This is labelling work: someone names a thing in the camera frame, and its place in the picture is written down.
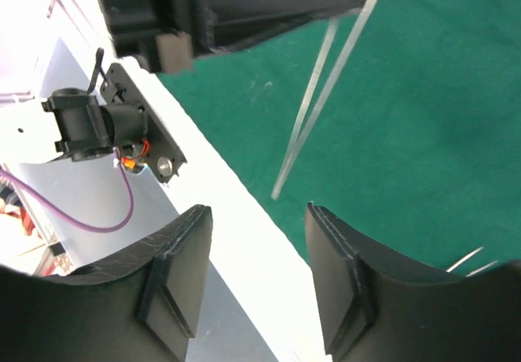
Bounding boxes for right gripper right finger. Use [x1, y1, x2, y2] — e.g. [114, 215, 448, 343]
[305, 203, 520, 361]

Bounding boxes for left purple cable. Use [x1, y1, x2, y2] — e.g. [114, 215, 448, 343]
[0, 162, 135, 233]

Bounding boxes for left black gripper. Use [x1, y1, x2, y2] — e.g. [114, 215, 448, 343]
[99, 0, 366, 73]

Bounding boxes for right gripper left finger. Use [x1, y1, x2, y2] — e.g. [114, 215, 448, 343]
[1, 205, 212, 361]

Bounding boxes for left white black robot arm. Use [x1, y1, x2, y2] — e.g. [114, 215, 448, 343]
[37, 0, 366, 165]

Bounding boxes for silver forceps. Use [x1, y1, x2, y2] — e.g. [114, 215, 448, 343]
[444, 246, 499, 277]

